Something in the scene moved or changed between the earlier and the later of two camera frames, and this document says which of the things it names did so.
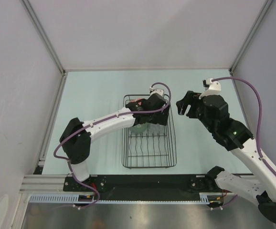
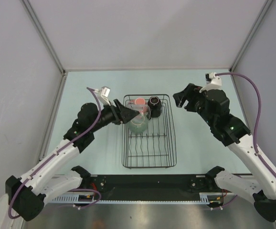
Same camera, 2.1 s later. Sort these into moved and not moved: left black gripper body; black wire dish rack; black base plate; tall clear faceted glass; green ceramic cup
Moved: tall clear faceted glass; left black gripper body
Not moved: green ceramic cup; black wire dish rack; black base plate
